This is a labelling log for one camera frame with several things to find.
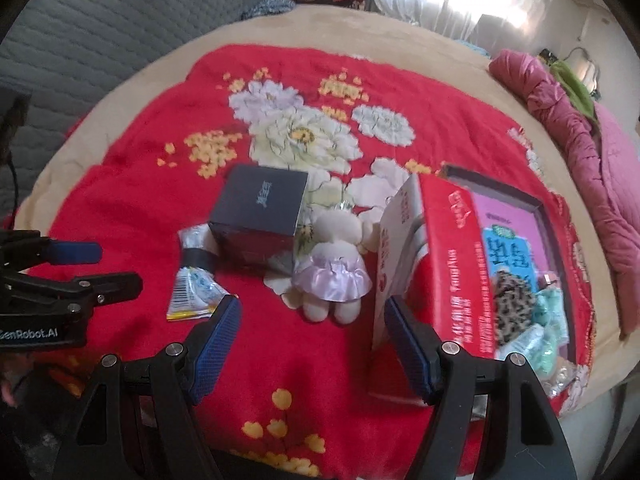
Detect leopard print cloth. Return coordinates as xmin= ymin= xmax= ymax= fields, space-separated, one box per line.
xmin=494 ymin=270 xmax=536 ymax=347

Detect mint green tissue pack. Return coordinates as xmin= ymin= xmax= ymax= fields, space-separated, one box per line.
xmin=533 ymin=286 xmax=570 ymax=347

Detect red tissue box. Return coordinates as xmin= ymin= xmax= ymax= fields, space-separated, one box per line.
xmin=372 ymin=172 xmax=499 ymax=409

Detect white plush doll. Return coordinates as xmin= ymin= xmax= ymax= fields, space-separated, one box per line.
xmin=292 ymin=209 xmax=372 ymax=325

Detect clear plastic bag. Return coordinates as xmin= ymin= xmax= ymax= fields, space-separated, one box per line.
xmin=540 ymin=356 xmax=577 ymax=399

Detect beige round bed cover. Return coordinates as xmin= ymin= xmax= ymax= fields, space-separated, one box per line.
xmin=16 ymin=6 xmax=639 ymax=408

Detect taped white snack packet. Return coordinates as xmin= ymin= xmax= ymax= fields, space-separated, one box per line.
xmin=166 ymin=223 xmax=229 ymax=322

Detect grey shallow tray box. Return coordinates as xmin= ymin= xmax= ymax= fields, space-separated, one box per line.
xmin=442 ymin=165 xmax=577 ymax=363

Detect pink and blue book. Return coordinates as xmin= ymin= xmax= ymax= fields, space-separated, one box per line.
xmin=472 ymin=191 xmax=558 ymax=294

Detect dark navy gift box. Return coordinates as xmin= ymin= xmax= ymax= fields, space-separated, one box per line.
xmin=208 ymin=164 xmax=308 ymax=275

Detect red floral blanket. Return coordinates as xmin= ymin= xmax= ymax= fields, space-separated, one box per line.
xmin=37 ymin=44 xmax=591 ymax=479

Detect grey quilted sofa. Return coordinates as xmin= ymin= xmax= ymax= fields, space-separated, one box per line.
xmin=1 ymin=0 xmax=260 ymax=216

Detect pink quilted comforter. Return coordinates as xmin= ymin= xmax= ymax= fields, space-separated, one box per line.
xmin=489 ymin=49 xmax=639 ymax=335

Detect blue patterned cushion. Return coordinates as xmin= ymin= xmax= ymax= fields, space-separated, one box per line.
xmin=241 ymin=0 xmax=296 ymax=21

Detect green cloth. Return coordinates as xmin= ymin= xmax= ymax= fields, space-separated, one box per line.
xmin=549 ymin=61 xmax=598 ymax=122

